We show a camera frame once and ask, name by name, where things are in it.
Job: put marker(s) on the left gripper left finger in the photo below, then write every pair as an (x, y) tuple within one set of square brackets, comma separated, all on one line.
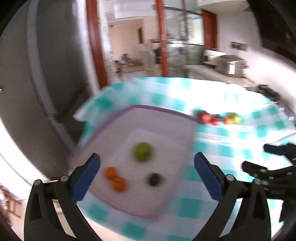
[(41, 219)]

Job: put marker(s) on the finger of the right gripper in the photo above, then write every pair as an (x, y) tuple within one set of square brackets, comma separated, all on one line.
[(262, 172), (287, 150)]

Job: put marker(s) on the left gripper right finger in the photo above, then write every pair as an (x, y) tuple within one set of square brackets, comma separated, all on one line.
[(253, 219)]

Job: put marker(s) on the large green apple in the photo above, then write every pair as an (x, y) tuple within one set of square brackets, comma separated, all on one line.
[(236, 118)]

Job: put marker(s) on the orange tangerine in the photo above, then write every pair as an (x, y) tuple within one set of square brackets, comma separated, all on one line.
[(229, 121), (119, 184), (110, 173)]

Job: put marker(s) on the small red tomato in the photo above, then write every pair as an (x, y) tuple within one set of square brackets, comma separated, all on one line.
[(215, 121)]

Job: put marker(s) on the dark red pomegranate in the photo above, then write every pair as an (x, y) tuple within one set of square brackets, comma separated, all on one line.
[(204, 117)]

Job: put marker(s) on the dark passion fruit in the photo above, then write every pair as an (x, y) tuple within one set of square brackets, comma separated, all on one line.
[(155, 179)]

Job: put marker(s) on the teal checkered tablecloth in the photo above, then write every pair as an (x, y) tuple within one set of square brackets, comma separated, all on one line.
[(226, 146)]

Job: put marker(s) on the steel kitchen appliance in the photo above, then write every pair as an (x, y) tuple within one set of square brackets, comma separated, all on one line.
[(231, 65)]

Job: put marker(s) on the white box purple rim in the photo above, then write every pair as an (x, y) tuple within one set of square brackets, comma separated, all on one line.
[(170, 134)]

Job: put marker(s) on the grey refrigerator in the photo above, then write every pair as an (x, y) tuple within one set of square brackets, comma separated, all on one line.
[(47, 73)]

